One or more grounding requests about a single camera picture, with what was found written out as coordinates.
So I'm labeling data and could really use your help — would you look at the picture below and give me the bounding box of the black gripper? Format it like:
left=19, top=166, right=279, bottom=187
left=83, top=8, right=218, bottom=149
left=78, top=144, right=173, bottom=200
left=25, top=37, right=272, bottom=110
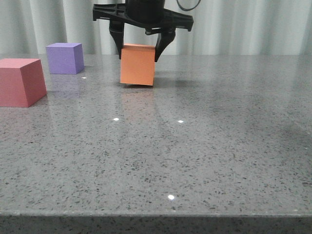
left=93, top=0, right=194, bottom=62

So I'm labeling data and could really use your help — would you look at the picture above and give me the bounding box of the orange foam cube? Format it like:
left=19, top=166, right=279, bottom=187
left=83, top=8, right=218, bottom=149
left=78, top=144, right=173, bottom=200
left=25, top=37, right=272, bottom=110
left=120, top=44, right=155, bottom=86

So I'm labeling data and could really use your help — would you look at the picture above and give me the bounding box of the purple foam cube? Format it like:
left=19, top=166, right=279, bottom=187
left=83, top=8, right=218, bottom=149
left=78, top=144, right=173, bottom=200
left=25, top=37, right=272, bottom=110
left=46, top=43, right=84, bottom=74

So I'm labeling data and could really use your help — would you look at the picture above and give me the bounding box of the pale green curtain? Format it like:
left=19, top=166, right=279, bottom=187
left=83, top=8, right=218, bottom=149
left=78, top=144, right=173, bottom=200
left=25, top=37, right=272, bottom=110
left=0, top=0, right=312, bottom=55

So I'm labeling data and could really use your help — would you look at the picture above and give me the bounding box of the red foam cube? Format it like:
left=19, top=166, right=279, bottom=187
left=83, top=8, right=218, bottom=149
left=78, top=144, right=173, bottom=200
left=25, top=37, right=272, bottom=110
left=0, top=58, right=47, bottom=107

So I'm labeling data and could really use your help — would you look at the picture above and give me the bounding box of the black cable loop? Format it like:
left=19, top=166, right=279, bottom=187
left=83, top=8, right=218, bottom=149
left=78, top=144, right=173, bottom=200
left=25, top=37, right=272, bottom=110
left=176, top=0, right=202, bottom=12

